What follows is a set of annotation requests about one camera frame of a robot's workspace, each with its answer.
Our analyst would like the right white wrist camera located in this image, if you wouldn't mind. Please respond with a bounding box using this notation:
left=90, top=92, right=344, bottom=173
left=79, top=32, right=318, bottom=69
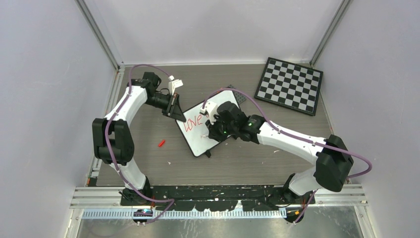
left=200, top=101, right=218, bottom=124

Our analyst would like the black white checkerboard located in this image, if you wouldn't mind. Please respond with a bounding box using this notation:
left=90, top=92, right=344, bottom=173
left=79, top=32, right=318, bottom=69
left=254, top=57, right=323, bottom=116

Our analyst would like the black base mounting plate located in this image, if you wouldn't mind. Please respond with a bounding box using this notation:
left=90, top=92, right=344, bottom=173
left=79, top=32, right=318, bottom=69
left=119, top=185, right=312, bottom=212

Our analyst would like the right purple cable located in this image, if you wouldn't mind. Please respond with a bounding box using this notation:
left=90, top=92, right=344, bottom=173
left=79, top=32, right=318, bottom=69
left=201, top=87, right=373, bottom=226

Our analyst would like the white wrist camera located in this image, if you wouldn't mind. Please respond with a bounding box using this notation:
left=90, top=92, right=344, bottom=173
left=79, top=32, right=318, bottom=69
left=168, top=75, right=183, bottom=95
left=200, top=101, right=218, bottom=124

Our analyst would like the white whiteboard with black frame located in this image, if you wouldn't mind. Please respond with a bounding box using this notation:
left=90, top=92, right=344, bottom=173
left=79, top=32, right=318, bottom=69
left=175, top=101, right=220, bottom=158

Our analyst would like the grey lego baseplate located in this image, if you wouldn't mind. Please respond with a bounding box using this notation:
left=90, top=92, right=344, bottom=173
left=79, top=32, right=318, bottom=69
left=233, top=91, right=247, bottom=105

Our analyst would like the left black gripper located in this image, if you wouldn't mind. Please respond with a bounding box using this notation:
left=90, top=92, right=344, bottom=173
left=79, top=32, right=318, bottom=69
left=145, top=92, right=186, bottom=122

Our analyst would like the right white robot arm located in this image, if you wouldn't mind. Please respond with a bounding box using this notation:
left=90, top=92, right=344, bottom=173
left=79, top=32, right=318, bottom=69
left=200, top=101, right=354, bottom=204

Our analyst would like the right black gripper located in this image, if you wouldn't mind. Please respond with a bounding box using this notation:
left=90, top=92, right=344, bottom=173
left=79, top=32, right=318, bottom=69
left=206, top=113, right=237, bottom=142

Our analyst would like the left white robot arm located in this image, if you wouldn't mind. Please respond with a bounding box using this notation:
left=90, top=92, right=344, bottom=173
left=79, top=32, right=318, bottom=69
left=92, top=72, right=186, bottom=205

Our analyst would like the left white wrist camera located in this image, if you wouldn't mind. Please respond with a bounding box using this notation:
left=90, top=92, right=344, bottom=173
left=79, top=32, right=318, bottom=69
left=168, top=75, right=183, bottom=95

